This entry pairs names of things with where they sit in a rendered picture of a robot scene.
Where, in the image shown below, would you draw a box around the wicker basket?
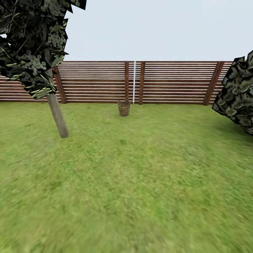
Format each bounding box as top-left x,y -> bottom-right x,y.
118,101 -> 131,116

